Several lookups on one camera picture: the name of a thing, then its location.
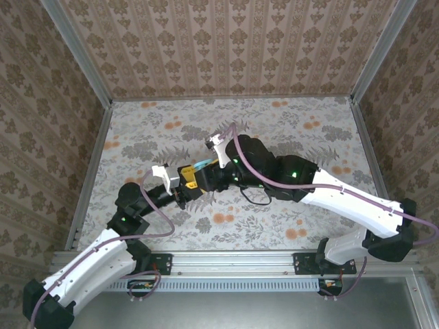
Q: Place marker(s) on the grey metal sheet panel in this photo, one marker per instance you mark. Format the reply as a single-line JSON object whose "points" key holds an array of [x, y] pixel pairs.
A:
{"points": [[240, 312]]}

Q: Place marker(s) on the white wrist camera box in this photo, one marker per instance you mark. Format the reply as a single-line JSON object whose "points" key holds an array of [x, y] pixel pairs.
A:
{"points": [[219, 149], [168, 176]]}

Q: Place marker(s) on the aluminium table side rail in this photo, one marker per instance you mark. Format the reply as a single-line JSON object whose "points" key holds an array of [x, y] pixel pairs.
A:
{"points": [[363, 144], [99, 150]]}

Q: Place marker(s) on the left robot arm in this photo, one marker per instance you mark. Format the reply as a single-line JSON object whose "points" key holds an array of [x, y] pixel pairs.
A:
{"points": [[92, 264]]}

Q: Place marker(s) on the floral patterned table cover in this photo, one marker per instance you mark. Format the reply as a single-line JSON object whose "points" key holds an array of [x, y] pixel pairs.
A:
{"points": [[219, 113]]}

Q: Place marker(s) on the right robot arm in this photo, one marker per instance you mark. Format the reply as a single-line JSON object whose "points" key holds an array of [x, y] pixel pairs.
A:
{"points": [[353, 205]]}

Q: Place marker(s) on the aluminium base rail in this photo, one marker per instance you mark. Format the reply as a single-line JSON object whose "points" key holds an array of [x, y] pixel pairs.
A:
{"points": [[233, 262]]}

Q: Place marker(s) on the teal earbud charging case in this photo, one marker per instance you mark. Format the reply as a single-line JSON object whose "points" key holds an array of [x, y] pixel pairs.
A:
{"points": [[203, 164]]}

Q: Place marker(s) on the aluminium frame post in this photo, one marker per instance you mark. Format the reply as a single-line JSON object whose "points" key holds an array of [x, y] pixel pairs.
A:
{"points": [[380, 51], [79, 51]]}

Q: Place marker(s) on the black connector board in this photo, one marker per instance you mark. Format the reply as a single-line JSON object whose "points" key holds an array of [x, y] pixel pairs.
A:
{"points": [[331, 286], [140, 286]]}

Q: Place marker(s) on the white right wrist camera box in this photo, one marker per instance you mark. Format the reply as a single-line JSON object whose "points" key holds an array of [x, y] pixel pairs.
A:
{"points": [[219, 149]]}

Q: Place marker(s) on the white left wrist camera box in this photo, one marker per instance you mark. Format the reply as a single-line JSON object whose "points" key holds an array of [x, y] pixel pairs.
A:
{"points": [[168, 176]]}

